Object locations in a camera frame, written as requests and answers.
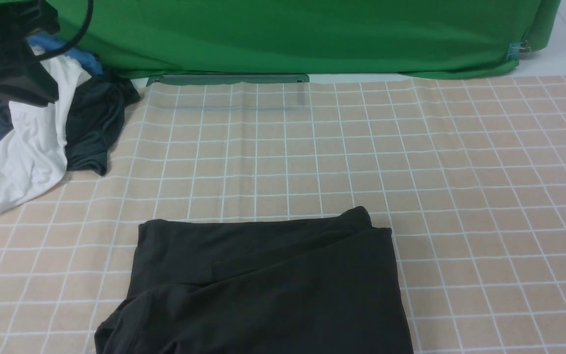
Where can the blue crumpled garment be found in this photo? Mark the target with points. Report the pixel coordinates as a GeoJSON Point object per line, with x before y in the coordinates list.
{"type": "Point", "coordinates": [67, 51]}

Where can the blue binder clip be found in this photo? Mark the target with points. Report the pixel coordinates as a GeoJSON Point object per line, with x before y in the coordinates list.
{"type": "Point", "coordinates": [518, 49]}

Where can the dark gray long-sleeve shirt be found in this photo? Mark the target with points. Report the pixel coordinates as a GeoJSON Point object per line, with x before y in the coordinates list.
{"type": "Point", "coordinates": [310, 286]}

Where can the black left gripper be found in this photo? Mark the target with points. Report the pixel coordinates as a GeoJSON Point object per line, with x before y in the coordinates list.
{"type": "Point", "coordinates": [22, 77]}

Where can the white crumpled shirt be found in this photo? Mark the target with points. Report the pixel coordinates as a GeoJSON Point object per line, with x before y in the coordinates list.
{"type": "Point", "coordinates": [32, 155]}

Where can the dark teal crumpled garment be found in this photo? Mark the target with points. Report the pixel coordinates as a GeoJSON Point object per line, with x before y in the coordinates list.
{"type": "Point", "coordinates": [95, 120]}

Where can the beige checkered tablecloth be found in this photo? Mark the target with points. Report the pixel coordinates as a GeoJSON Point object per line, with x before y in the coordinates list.
{"type": "Point", "coordinates": [470, 175]}

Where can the green backdrop cloth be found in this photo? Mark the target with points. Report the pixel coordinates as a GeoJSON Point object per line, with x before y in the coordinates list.
{"type": "Point", "coordinates": [433, 39]}

